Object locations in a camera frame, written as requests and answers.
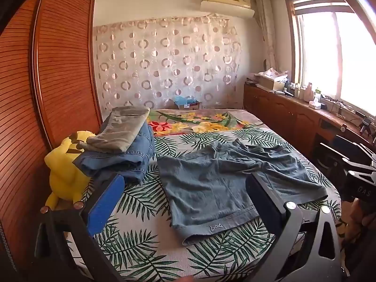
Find person's right hand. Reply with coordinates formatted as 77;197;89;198
349;199;376;240

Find yellow plush toy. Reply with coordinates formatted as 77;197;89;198
44;130;97;209

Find box with blue bag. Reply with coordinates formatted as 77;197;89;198
173;95;203;110

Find folded grey pants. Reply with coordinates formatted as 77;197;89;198
86;106;150;153

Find wooden louvered wardrobe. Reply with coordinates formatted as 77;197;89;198
0;0;103;271

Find blue-grey short pants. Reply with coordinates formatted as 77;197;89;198
157;139;329;246

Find crumpled papers and bags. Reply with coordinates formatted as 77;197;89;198
263;67;288;80

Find wooden sideboard cabinet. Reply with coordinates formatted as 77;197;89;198
243;82;376;165

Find floral blanket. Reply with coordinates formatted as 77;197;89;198
147;109;265;137

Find patterned window drape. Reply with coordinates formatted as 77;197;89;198
255;0;278;68

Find leaf print bedspread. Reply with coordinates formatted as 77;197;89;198
67;125;343;282

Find circle pattern sheer curtain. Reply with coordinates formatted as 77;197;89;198
93;16;243;110

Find window roller blind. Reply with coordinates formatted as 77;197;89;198
291;0;353;14

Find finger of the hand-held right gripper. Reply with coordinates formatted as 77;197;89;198
320;142;376;165
341;158;376;177

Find folded blue denim jeans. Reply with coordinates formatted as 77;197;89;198
73;122;156;183

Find small camera on tripod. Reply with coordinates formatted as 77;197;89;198
360;117;372;136

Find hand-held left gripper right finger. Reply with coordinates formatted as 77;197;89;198
245;174;347;282

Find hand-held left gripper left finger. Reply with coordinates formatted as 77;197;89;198
34;173;125;282

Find cardboard box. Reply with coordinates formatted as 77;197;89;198
258;75;285;91

